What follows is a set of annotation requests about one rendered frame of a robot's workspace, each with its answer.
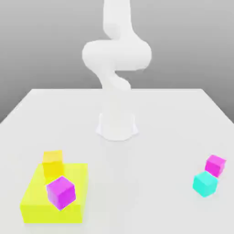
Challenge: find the small orange-yellow cube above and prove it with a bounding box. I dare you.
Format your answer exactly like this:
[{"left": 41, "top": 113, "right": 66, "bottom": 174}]
[{"left": 42, "top": 150, "right": 64, "bottom": 179}]

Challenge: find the small purple cube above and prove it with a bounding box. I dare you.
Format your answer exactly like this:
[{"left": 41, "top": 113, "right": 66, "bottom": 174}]
[{"left": 46, "top": 175, "right": 76, "bottom": 211}]

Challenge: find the small magenta cube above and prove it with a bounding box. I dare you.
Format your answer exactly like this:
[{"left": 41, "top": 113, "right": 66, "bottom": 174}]
[{"left": 204, "top": 154, "right": 227, "bottom": 178}]

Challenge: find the small cyan cube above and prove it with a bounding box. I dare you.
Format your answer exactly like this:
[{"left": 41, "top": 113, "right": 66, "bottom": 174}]
[{"left": 192, "top": 171, "right": 218, "bottom": 198}]

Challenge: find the large yellow box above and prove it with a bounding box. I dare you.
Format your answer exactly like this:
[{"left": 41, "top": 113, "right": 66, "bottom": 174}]
[{"left": 19, "top": 163, "right": 89, "bottom": 224}]

